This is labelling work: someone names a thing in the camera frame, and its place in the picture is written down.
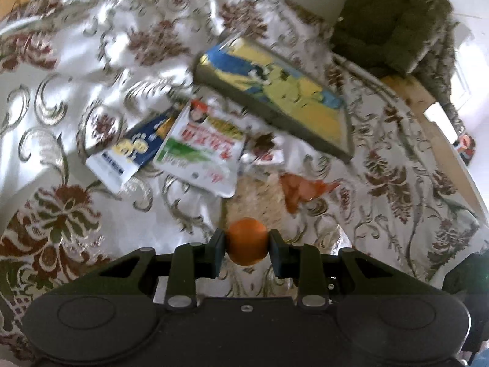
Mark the wooden bed frame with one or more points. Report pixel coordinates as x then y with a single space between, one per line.
441 134

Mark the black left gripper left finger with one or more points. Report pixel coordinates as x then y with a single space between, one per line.
190 262

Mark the white red green snack packet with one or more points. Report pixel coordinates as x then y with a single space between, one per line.
203 149

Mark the dark blue milk powder sachet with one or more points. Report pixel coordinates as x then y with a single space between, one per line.
116 165

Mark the floral satin bedspread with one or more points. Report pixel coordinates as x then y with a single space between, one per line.
76 74

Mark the orange round fruit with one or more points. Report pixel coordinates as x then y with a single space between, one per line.
247 241

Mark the grey tray with cartoon lining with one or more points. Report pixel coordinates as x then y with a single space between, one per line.
272 88

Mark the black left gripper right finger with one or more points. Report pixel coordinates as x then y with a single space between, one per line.
304 265

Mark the clear packet of orange snacks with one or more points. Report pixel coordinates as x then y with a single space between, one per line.
265 191

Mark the olive green puffer jacket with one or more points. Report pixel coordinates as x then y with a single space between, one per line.
404 38

